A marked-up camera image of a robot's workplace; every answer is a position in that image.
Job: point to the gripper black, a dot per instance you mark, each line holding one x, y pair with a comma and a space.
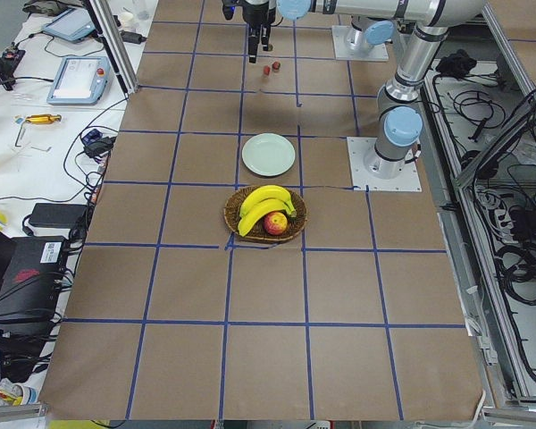
257, 13

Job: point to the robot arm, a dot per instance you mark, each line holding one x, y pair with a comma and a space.
400, 124

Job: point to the pale green plate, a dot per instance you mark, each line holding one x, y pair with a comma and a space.
268, 154

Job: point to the white cup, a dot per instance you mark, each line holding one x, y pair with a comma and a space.
127, 21

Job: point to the yellow banana bunch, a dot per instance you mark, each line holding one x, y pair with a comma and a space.
261, 202

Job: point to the woven wicker basket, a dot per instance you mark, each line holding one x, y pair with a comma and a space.
258, 234

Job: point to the teach pendant near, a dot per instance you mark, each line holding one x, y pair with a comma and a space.
80, 80

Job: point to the teach pendant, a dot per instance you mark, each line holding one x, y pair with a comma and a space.
72, 25
80, 80

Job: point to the red apple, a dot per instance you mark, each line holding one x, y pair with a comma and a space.
275, 223

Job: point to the teach pendant far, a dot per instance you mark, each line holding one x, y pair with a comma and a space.
72, 25

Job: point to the black power adapter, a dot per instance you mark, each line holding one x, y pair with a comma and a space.
56, 215

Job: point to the black computer box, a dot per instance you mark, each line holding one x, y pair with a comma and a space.
31, 285

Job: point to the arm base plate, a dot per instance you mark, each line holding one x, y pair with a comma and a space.
351, 45
371, 172

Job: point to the aluminium frame post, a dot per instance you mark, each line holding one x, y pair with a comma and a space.
102, 17

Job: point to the yellow handled tool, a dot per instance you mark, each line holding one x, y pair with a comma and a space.
43, 119

